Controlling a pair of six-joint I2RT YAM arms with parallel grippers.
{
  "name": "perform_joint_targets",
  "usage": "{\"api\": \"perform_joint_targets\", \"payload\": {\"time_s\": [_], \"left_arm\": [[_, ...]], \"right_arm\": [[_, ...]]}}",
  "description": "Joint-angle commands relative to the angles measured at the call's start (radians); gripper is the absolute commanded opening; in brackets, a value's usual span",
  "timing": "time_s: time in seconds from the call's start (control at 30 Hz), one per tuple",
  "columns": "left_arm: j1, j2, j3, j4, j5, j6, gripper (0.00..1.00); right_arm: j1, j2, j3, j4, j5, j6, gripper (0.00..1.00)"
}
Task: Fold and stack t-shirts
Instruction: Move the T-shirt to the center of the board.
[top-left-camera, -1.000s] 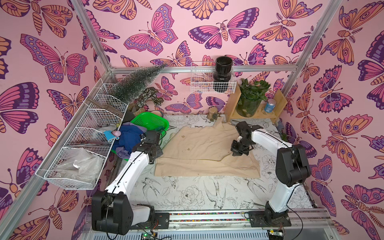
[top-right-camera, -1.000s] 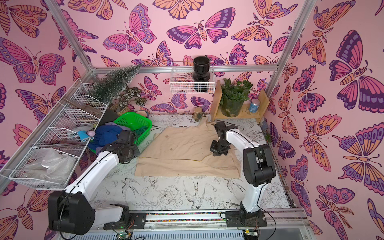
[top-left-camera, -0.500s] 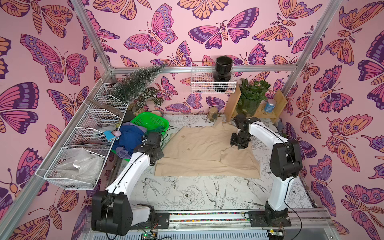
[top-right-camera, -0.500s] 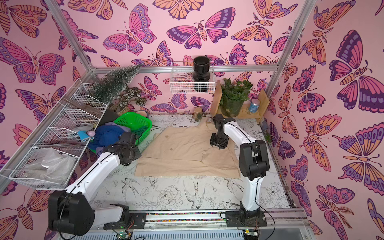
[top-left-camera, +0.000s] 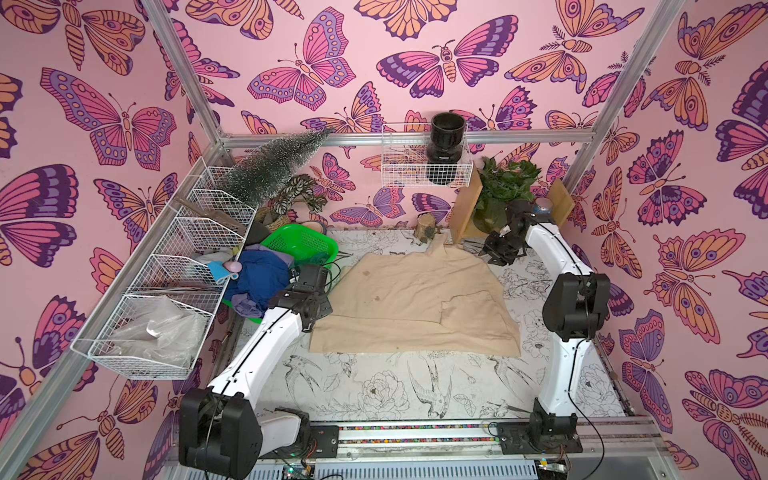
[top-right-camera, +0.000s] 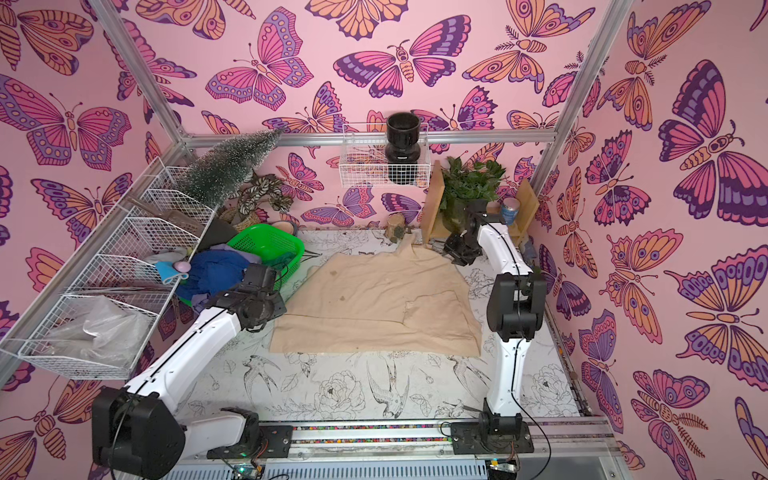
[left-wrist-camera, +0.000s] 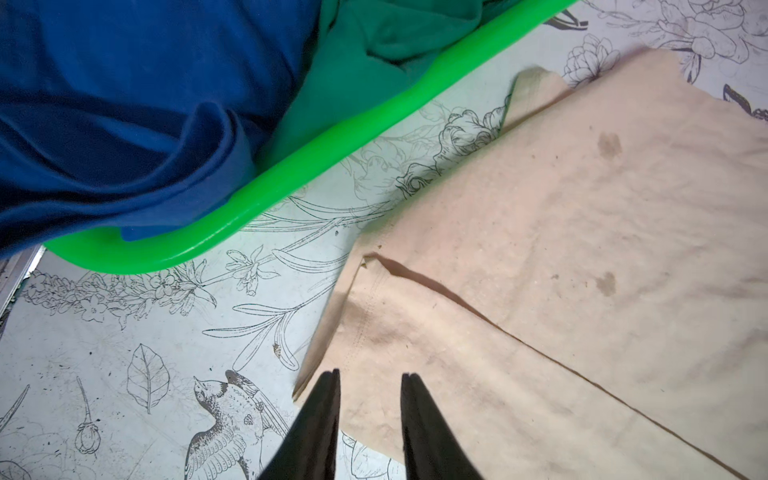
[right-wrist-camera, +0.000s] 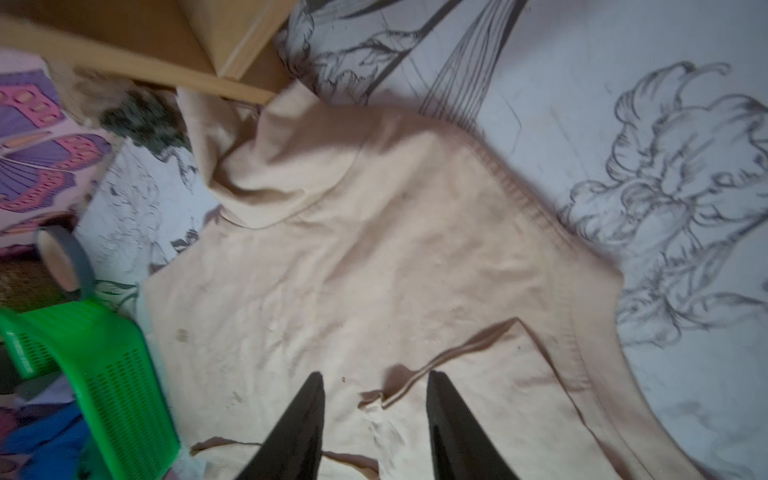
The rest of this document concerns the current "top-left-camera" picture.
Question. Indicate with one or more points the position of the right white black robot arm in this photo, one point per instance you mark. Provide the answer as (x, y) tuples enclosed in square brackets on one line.
[(574, 311)]

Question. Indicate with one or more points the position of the lilac t-shirt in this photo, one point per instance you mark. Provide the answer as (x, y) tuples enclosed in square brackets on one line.
[(249, 306)]

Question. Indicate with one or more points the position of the blue tin can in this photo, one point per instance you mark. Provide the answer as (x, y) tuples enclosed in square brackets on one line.
[(542, 206)]

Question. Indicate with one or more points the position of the wooden corner shelf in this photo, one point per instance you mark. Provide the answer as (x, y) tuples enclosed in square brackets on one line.
[(461, 224)]

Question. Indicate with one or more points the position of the white wire wall shelf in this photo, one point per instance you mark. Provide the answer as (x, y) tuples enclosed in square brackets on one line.
[(203, 219)]

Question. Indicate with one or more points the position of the striped leaf plant in basket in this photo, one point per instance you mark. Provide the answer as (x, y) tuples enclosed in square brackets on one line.
[(299, 188)]

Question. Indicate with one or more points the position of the frosted miniature christmas tree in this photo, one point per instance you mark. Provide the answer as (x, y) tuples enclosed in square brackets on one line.
[(260, 176)]

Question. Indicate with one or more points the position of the beige t-shirt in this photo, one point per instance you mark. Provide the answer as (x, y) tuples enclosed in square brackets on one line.
[(442, 299)]

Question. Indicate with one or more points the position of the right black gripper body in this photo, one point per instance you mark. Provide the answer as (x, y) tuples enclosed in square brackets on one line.
[(498, 249)]

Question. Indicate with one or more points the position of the green plastic laundry basket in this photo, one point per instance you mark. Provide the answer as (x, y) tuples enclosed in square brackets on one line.
[(273, 265)]

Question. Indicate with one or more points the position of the small tree stump ornament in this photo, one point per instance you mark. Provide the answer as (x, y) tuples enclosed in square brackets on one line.
[(426, 227)]

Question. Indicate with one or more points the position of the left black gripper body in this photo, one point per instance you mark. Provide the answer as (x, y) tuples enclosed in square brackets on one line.
[(326, 305)]

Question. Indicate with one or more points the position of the blue and pink toy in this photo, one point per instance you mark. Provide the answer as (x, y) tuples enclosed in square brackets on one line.
[(221, 265)]

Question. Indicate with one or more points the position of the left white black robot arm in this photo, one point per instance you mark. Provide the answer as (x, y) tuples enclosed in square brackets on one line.
[(219, 430)]

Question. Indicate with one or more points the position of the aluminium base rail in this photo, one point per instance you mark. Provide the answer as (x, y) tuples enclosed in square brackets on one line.
[(612, 448)]

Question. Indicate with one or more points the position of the black ribbed vase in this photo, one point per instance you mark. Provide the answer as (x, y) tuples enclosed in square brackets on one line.
[(444, 149)]

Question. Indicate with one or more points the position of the green potted plant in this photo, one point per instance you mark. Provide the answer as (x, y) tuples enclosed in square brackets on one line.
[(501, 186)]

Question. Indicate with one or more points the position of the pink bowl with grey rim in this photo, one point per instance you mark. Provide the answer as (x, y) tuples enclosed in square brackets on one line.
[(316, 226)]

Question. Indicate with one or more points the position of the small white wire basket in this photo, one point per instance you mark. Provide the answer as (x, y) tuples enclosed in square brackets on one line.
[(404, 160)]

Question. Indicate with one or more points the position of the clear plastic bag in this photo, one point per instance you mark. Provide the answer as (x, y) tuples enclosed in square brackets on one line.
[(158, 329)]

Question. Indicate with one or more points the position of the black cone lamp shade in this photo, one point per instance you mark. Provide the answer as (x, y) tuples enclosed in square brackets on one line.
[(257, 233)]

